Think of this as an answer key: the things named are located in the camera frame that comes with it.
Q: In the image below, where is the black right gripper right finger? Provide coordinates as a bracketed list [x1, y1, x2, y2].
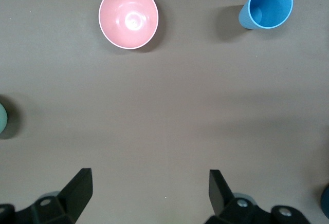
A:
[204, 169, 309, 224]

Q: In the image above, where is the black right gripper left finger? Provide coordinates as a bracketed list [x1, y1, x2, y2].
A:
[0, 167, 93, 224]

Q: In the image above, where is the green bowl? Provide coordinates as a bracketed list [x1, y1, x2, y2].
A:
[0, 102, 9, 134]

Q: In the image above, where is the pink bowl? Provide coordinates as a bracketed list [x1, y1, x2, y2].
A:
[98, 0, 159, 50]

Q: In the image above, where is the dark blue round part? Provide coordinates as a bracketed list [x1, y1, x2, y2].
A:
[320, 186, 329, 217]

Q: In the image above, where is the brown table cover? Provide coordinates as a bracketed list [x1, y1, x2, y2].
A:
[0, 0, 329, 224]

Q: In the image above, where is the blue ribbed cup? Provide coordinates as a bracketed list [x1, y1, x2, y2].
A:
[238, 0, 294, 30]

